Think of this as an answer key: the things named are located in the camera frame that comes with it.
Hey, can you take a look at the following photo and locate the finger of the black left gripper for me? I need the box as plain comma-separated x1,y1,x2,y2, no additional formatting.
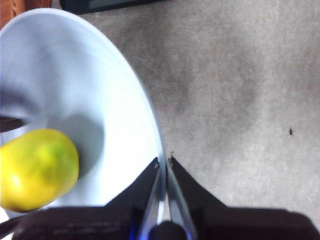
0,214,24,235
0,115,26,134

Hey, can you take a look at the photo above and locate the black flat tray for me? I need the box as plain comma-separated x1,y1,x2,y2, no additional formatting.
58,0,171,15

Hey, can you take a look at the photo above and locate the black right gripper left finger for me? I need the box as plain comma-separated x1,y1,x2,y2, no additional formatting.
14,156,166,240

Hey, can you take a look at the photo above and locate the blue round plate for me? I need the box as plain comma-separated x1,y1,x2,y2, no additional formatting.
0,7,168,240

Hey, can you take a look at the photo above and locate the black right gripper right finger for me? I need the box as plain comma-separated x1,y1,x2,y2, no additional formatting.
166,156,319,240

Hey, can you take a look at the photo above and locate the yellow lemon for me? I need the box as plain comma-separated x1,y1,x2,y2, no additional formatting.
0,128,80,214

